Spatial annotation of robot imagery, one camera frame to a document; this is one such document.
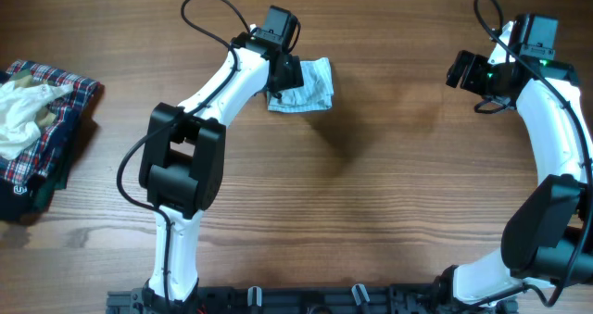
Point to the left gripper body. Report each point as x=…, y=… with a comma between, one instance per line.
x=290, y=74

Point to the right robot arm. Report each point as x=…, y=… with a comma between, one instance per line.
x=547, y=243

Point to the dark green folded garment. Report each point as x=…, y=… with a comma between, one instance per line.
x=57, y=180

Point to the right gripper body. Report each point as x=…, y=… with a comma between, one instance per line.
x=480, y=77

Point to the red blue plaid shirt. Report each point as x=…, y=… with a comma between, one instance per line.
x=84, y=88

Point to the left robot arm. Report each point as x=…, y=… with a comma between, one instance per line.
x=183, y=159

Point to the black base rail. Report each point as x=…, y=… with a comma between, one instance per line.
x=393, y=299

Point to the olive green garment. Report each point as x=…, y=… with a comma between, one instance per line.
x=44, y=117

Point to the white baby garment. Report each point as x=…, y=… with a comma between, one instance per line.
x=18, y=109

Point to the light blue striped baby pants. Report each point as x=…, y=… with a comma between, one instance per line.
x=315, y=95

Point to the navy blue folded garment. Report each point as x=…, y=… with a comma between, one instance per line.
x=16, y=198

